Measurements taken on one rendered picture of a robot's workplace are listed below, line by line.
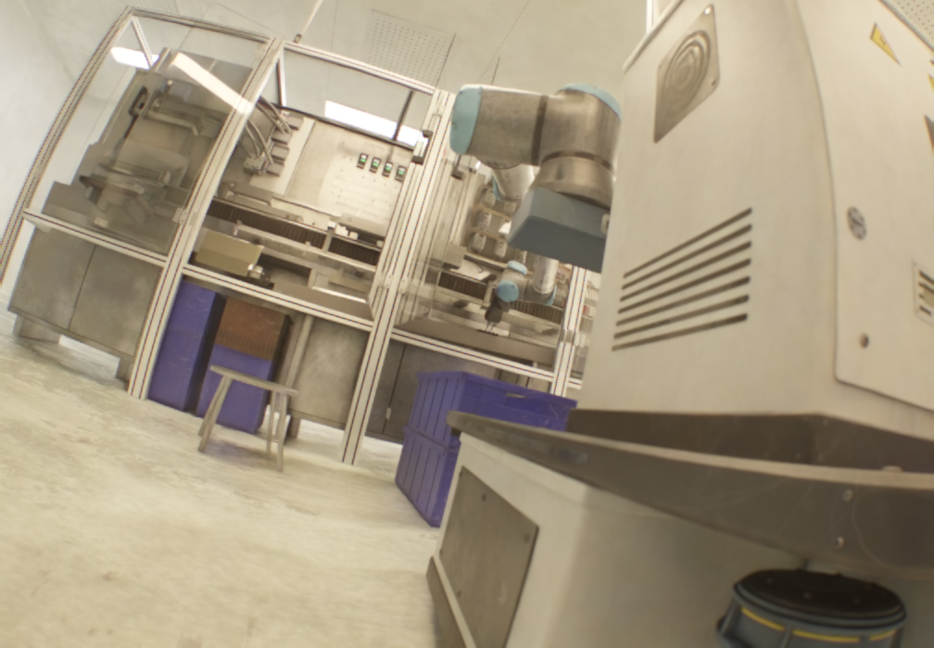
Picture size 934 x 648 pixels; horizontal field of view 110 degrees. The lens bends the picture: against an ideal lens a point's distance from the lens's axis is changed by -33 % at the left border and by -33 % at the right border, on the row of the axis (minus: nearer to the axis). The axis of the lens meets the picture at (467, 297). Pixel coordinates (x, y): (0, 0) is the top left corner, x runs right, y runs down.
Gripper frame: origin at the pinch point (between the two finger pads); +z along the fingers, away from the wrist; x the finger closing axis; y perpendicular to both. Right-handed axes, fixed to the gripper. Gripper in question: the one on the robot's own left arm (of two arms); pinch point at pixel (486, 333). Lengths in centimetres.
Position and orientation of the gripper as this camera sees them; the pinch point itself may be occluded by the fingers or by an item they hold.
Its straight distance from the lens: 226.6
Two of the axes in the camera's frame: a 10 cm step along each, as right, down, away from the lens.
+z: -3.6, 7.9, 5.0
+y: -0.8, -5.6, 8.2
